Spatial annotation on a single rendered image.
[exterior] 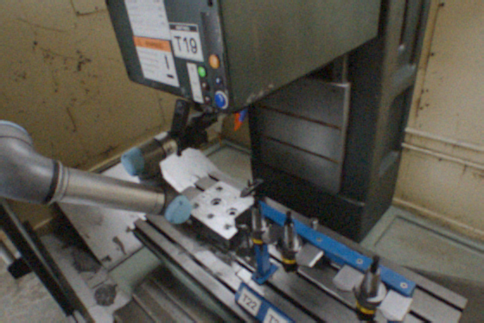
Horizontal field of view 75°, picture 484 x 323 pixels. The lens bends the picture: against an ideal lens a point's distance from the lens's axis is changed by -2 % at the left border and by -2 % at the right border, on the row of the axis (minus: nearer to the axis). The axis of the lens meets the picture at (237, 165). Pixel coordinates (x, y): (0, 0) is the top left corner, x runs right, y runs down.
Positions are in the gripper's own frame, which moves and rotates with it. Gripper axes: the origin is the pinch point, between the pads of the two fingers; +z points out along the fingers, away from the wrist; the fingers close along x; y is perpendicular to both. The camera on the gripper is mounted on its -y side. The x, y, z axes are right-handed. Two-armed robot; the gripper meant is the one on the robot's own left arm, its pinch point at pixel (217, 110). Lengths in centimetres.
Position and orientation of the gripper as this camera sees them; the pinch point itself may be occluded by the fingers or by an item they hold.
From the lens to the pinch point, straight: 109.2
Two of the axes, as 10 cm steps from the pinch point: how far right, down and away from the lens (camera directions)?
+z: 6.9, -4.8, 5.3
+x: 7.1, 3.3, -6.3
